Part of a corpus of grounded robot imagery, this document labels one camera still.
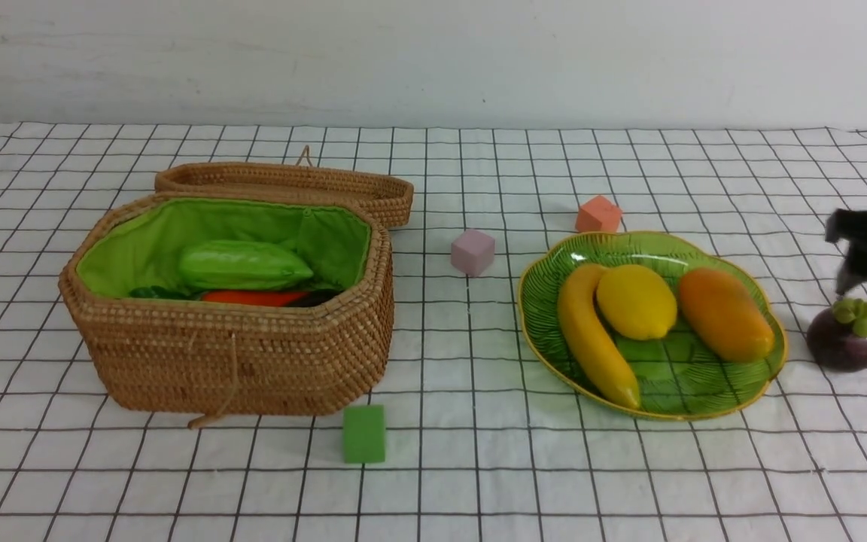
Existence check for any purple mangosteen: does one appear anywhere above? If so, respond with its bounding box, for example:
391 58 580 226
805 297 867 373

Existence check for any orange mango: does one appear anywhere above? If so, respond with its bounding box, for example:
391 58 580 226
677 267 775 364

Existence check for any yellow lemon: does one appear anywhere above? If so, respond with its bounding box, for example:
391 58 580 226
595 264 678 342

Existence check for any yellow banana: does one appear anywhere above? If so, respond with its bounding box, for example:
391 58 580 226
557 263 641 410

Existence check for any orange carrot with green leaves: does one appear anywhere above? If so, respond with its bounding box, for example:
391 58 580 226
129 287 323 306

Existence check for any dark purple eggplant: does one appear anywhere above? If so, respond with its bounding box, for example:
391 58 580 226
287 289 342 308

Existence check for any green glass leaf plate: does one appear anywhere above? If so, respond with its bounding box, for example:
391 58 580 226
516 231 788 421

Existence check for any orange foam cube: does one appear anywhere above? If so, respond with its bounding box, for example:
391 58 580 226
575 195 623 233

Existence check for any pink foam cube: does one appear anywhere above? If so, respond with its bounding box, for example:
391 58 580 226
450 229 496 277

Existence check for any white checkered tablecloth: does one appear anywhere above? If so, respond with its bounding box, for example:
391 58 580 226
0 123 867 541

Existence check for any woven wicker basket lid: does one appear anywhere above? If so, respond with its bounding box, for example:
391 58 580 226
154 147 414 229

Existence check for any green foam cube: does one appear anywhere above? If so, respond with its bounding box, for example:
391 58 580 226
342 404 386 464

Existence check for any woven wicker basket green lining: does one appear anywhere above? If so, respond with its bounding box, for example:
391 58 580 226
58 192 395 430

